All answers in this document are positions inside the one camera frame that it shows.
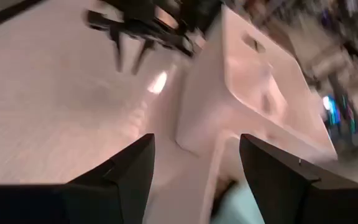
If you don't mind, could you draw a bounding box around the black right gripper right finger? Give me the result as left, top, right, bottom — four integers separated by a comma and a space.
239, 133, 358, 224

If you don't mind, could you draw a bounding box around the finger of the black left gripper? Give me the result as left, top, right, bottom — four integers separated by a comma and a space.
112, 29, 126, 73
131, 39, 155, 76

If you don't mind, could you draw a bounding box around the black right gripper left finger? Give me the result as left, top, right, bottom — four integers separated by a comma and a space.
0, 133, 155, 224

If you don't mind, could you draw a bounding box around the teal garment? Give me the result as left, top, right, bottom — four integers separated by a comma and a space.
218, 182, 265, 224

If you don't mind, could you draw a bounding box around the white perforated plastic bin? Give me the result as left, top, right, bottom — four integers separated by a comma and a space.
175, 4, 338, 162
197, 130, 358, 224

